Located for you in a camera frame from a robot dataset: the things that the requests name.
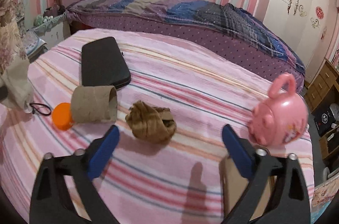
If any blue plastic trash basket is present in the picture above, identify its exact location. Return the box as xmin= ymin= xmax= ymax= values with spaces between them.
xmin=311 ymin=175 xmax=338 ymax=223

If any brown phone case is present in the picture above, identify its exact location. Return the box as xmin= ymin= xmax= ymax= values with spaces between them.
xmin=219 ymin=156 xmax=276 ymax=220

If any pink piggy bank toy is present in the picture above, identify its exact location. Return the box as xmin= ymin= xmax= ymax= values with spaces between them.
xmin=248 ymin=73 xmax=308 ymax=147

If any orange bottle cap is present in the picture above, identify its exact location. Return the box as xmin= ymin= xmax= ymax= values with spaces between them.
xmin=52 ymin=102 xmax=74 ymax=131

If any cardboard paper roll tube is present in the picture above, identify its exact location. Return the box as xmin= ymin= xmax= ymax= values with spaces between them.
xmin=70 ymin=86 xmax=118 ymax=124

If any wooden desk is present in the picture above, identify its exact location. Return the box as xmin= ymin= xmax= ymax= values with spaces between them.
xmin=304 ymin=59 xmax=338 ymax=165

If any beige folded cloth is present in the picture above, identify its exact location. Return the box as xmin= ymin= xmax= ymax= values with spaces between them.
xmin=1 ymin=56 xmax=33 ymax=111

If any brown crumpled sock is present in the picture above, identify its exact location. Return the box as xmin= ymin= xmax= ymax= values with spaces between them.
xmin=125 ymin=101 xmax=177 ymax=144

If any black wallet case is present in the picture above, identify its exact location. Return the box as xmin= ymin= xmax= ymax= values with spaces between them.
xmin=81 ymin=36 xmax=131 ymax=89

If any pink striped bed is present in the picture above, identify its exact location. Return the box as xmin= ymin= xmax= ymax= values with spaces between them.
xmin=0 ymin=28 xmax=316 ymax=224

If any floral curtain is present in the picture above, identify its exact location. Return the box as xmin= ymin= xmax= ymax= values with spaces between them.
xmin=0 ymin=0 xmax=27 ymax=75

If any purple blanket bed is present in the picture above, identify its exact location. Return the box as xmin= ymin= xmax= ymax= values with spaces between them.
xmin=65 ymin=0 xmax=305 ymax=92

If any white wardrobe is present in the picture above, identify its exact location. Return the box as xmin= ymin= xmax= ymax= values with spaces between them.
xmin=264 ymin=0 xmax=337 ymax=82

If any black hair tie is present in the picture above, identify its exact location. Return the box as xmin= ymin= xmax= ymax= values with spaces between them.
xmin=29 ymin=102 xmax=52 ymax=116

